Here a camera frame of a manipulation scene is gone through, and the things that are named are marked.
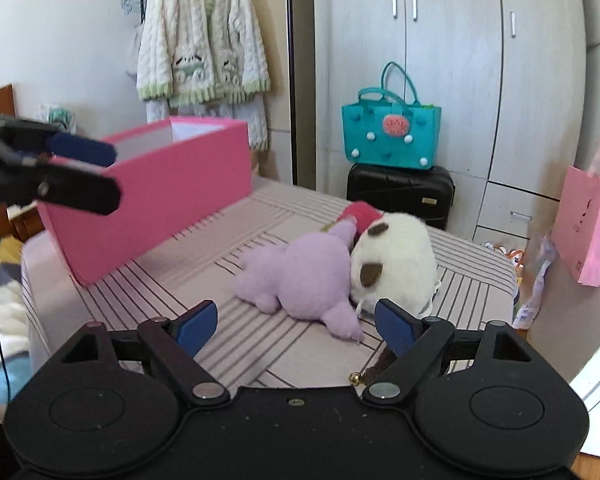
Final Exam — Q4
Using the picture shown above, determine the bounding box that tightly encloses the white brown plush cat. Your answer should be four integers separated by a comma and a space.
351, 214, 439, 318

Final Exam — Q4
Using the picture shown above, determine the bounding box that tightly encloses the purple plush toy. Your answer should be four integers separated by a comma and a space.
234, 218, 364, 341

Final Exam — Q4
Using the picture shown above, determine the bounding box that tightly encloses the pink cardboard box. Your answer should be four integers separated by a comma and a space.
38, 116, 251, 285

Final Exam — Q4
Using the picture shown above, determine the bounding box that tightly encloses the black suitcase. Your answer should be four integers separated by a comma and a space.
347, 164, 455, 231

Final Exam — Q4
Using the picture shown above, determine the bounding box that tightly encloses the white knitted cardigan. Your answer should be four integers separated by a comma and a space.
136, 0, 271, 107

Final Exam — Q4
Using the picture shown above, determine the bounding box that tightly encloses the pink paper gift bag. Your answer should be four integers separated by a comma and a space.
552, 146, 600, 287

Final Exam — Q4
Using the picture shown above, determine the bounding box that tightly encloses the teal felt tote bag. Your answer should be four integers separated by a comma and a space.
341, 62, 442, 170

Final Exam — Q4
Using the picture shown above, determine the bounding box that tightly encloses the black clothes rack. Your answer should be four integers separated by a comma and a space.
135, 0, 315, 188

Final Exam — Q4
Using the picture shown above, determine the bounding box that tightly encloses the grey three-door wardrobe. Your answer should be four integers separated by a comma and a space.
314, 0, 585, 249

